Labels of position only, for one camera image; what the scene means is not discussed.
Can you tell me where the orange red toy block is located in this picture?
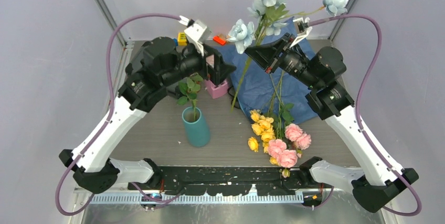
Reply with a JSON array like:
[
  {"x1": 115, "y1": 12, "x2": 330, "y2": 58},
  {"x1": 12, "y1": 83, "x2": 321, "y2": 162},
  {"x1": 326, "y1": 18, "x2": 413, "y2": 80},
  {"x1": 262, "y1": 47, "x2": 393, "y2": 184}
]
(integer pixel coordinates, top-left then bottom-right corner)
[{"x1": 213, "y1": 36, "x2": 226, "y2": 46}]

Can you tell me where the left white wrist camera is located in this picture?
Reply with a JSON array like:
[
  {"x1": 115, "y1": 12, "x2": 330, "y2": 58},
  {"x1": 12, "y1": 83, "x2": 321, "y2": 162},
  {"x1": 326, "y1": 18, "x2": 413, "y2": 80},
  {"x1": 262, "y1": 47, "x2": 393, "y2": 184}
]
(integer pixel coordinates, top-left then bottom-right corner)
[{"x1": 179, "y1": 16, "x2": 211, "y2": 57}]

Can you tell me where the pink metronome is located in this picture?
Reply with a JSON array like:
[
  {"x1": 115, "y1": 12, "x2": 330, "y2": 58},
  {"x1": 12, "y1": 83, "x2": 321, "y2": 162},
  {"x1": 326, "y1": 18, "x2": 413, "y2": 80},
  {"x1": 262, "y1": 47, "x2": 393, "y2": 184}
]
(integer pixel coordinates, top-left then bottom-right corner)
[{"x1": 205, "y1": 55, "x2": 229, "y2": 99}]

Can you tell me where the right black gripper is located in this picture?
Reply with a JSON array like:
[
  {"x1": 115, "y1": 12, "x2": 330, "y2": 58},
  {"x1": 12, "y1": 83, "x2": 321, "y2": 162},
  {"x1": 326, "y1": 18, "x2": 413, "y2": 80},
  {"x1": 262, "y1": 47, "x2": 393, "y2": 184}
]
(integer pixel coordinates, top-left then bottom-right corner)
[{"x1": 244, "y1": 33, "x2": 320, "y2": 89}]

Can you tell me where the yellow toy block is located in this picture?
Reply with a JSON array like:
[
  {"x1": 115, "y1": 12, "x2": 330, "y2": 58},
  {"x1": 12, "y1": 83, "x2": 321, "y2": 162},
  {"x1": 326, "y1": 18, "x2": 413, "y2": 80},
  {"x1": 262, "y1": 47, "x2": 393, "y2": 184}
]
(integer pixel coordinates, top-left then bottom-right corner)
[{"x1": 177, "y1": 32, "x2": 188, "y2": 46}]

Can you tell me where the blue flower stem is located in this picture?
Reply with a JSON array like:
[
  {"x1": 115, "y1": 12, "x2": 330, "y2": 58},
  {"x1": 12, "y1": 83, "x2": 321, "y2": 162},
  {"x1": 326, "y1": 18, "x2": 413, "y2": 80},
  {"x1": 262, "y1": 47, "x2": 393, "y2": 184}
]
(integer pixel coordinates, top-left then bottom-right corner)
[{"x1": 226, "y1": 0, "x2": 349, "y2": 112}]

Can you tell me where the yellow flower stem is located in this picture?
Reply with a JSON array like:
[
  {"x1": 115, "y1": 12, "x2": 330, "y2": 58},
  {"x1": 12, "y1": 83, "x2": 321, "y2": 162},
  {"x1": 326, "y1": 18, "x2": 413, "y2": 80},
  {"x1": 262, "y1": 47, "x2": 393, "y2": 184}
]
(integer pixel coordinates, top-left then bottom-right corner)
[{"x1": 248, "y1": 75, "x2": 287, "y2": 165}]

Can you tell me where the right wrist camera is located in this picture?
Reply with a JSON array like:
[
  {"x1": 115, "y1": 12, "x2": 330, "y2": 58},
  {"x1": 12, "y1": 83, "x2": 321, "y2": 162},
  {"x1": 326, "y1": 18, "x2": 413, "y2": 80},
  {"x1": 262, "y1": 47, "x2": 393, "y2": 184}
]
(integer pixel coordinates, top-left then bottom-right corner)
[{"x1": 289, "y1": 17, "x2": 312, "y2": 48}]

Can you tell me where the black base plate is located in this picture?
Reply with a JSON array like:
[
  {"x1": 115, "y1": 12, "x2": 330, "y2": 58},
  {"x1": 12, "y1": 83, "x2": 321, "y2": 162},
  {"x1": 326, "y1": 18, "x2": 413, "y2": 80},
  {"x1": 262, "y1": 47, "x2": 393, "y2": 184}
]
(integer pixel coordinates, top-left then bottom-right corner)
[{"x1": 126, "y1": 165, "x2": 335, "y2": 197}]

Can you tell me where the blue flower bouquet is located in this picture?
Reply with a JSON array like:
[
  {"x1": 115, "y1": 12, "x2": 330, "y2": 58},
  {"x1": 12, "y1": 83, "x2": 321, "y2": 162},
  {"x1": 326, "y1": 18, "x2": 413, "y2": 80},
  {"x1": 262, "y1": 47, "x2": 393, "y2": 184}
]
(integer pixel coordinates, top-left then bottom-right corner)
[{"x1": 216, "y1": 19, "x2": 317, "y2": 124}]

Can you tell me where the pink flower stem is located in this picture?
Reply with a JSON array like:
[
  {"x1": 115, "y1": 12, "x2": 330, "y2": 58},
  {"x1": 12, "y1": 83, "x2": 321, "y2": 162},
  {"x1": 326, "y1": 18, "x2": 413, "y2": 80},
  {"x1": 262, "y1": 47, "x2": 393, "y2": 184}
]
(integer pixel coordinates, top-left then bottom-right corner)
[
  {"x1": 264, "y1": 73, "x2": 312, "y2": 178},
  {"x1": 177, "y1": 73, "x2": 203, "y2": 122}
]

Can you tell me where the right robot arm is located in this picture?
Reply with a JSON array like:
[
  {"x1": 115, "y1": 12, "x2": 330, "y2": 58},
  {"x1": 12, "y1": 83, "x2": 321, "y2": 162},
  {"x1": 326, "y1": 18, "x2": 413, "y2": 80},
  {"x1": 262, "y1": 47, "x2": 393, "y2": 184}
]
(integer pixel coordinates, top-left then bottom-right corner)
[{"x1": 245, "y1": 34, "x2": 419, "y2": 213}]

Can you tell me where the aluminium frame rail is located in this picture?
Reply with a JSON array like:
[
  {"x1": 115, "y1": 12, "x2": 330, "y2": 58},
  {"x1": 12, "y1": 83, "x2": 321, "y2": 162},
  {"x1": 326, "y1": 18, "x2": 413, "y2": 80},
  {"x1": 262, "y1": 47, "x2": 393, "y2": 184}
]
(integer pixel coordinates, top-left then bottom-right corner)
[{"x1": 73, "y1": 166, "x2": 391, "y2": 205}]

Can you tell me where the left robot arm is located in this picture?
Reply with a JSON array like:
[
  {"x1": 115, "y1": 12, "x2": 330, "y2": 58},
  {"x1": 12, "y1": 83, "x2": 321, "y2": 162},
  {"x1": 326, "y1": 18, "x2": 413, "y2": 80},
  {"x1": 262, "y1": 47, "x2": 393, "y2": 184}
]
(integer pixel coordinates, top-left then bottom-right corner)
[{"x1": 59, "y1": 37, "x2": 235, "y2": 194}]

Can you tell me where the grey black case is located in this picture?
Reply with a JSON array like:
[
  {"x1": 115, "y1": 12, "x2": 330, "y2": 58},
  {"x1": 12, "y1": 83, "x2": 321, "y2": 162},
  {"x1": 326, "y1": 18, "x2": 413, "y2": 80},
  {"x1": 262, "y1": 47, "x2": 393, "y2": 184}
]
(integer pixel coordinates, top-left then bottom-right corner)
[{"x1": 125, "y1": 41, "x2": 152, "y2": 77}]

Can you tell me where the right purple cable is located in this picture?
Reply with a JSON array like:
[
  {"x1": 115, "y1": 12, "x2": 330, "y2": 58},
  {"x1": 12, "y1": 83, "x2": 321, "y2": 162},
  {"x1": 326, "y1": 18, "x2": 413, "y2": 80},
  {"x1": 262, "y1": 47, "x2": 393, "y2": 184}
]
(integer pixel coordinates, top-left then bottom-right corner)
[{"x1": 302, "y1": 14, "x2": 423, "y2": 217}]

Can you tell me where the teal vase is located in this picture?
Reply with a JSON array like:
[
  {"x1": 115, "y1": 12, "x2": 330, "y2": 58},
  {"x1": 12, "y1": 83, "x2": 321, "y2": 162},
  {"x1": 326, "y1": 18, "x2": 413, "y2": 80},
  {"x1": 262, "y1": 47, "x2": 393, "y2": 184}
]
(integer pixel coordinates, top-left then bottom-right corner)
[{"x1": 182, "y1": 106, "x2": 210, "y2": 147}]

